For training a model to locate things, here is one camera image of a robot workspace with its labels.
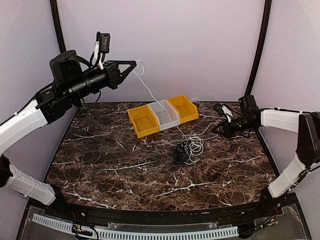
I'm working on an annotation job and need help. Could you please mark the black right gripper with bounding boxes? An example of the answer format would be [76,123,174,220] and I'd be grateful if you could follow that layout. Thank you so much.
[212,115,256,138]

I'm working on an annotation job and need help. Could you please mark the black cable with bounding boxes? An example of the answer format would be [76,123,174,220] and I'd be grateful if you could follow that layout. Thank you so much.
[172,139,193,165]

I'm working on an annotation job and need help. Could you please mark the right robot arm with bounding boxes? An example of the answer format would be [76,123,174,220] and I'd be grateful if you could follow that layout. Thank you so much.
[211,95,320,217]

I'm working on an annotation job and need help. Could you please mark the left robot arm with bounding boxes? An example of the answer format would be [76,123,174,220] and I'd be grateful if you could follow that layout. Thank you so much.
[0,50,137,218]

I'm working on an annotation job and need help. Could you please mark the right yellow plastic bin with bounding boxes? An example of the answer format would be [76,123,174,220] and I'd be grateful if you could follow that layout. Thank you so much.
[167,95,199,124]

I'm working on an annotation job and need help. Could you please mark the yellow plastic bin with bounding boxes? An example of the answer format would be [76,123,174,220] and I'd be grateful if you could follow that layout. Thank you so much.
[167,95,199,124]
[127,104,160,139]

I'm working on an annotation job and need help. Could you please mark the white plastic bin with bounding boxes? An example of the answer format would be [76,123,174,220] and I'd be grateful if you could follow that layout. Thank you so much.
[147,99,180,131]

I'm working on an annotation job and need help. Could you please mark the left yellow plastic bin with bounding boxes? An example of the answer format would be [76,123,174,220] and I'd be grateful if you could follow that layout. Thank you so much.
[127,104,160,139]

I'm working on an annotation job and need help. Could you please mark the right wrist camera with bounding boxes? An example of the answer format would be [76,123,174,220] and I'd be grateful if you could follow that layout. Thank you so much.
[214,103,234,123]

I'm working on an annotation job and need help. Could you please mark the black front rail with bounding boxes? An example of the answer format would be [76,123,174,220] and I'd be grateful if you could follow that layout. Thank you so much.
[44,199,283,227]

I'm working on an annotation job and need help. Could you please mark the left black frame post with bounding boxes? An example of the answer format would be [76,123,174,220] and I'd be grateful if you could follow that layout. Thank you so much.
[49,0,66,53]

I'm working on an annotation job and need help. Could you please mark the black frame post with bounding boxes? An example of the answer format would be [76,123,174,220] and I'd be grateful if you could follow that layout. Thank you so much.
[244,0,272,96]
[49,0,66,53]

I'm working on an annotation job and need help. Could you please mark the right black frame post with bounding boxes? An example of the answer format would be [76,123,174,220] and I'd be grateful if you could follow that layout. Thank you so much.
[244,0,272,96]

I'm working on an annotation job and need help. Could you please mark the white slotted cable duct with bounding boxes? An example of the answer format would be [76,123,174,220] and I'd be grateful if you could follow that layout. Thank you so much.
[32,213,239,240]

